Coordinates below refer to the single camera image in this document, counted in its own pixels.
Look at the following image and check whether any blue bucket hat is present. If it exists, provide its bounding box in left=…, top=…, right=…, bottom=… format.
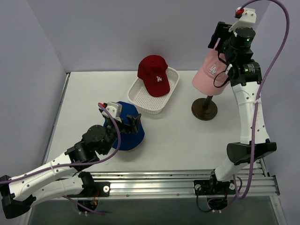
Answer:
left=103, top=101, right=145, bottom=151

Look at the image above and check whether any white perforated plastic basket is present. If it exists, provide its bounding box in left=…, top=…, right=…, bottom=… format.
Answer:
left=127, top=67, right=180, bottom=115

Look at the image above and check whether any pink LA baseball cap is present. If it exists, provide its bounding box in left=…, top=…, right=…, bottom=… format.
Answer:
left=192, top=49, right=228, bottom=96

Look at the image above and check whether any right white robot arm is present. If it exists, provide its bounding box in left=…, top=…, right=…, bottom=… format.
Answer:
left=208, top=22, right=277, bottom=194

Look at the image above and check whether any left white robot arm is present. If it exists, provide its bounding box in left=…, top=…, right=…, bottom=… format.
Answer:
left=0, top=114, right=141, bottom=219

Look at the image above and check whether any red LA baseball cap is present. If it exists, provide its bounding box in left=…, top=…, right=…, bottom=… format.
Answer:
left=137, top=55, right=170, bottom=98

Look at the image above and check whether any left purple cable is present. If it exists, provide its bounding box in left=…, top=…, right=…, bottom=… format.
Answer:
left=0, top=105, right=122, bottom=186

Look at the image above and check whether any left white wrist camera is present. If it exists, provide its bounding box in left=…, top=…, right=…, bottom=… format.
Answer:
left=98, top=102, right=122, bottom=122

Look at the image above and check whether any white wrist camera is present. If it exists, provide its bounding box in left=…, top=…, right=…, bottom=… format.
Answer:
left=98, top=102, right=122, bottom=122
left=229, top=7, right=256, bottom=32

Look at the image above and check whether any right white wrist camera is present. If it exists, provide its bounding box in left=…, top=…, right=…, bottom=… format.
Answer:
left=229, top=7, right=256, bottom=32

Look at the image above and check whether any aluminium mounting rail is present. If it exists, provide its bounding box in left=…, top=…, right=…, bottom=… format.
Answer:
left=91, top=167, right=280, bottom=199

